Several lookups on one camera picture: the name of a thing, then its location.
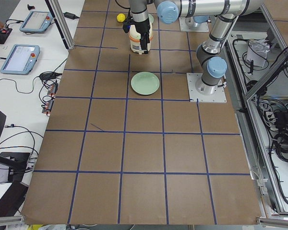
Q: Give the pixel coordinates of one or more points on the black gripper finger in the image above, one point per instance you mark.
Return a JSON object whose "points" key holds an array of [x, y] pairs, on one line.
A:
{"points": [[144, 41]]}

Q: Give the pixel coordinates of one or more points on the upper blue teach pendant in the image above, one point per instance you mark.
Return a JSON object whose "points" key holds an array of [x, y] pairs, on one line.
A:
{"points": [[36, 22]]}

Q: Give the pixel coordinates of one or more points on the blue teach pendant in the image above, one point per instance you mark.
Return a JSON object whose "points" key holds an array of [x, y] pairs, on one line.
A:
{"points": [[21, 59], [36, 22]]}

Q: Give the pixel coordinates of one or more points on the black power adapter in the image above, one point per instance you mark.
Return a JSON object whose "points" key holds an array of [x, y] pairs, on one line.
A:
{"points": [[70, 15]]}

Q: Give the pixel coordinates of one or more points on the aluminium frame post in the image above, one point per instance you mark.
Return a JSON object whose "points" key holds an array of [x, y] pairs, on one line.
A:
{"points": [[59, 19]]}

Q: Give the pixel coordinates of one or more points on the green bowl behind cooker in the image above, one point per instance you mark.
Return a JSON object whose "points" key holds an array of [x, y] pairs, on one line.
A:
{"points": [[151, 18]]}

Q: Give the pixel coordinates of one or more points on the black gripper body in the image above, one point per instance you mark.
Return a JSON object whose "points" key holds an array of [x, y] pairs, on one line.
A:
{"points": [[142, 27]]}

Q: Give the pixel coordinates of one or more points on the white orange rice cooker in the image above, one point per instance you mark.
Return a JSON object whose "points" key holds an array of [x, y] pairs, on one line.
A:
{"points": [[134, 37]]}

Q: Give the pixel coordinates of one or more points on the crumpled white paper bag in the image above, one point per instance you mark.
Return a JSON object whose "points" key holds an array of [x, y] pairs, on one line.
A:
{"points": [[257, 52]]}

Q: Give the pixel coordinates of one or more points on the brown paper mat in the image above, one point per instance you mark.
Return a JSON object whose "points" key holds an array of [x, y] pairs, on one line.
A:
{"points": [[112, 156]]}

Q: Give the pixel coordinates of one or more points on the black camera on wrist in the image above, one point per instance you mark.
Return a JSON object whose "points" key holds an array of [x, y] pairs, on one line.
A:
{"points": [[127, 24]]}

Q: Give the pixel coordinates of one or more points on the green plate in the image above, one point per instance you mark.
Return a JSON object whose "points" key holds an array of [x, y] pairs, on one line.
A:
{"points": [[145, 83]]}

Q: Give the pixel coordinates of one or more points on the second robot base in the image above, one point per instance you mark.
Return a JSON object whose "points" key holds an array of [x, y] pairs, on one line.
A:
{"points": [[194, 24]]}

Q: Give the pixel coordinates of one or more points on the yellow lemon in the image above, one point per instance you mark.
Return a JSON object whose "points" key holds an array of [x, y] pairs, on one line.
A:
{"points": [[121, 17]]}

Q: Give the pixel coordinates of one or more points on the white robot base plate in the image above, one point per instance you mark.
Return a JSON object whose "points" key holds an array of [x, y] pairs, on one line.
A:
{"points": [[202, 93]]}

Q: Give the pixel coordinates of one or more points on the lower blue teach pendant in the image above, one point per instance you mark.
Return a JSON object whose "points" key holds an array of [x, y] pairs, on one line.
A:
{"points": [[21, 59]]}

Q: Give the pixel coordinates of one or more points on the black stand base plate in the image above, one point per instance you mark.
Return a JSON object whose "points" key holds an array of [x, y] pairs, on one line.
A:
{"points": [[13, 166]]}

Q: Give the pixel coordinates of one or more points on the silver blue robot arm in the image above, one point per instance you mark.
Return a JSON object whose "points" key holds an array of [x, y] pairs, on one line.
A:
{"points": [[168, 11]]}

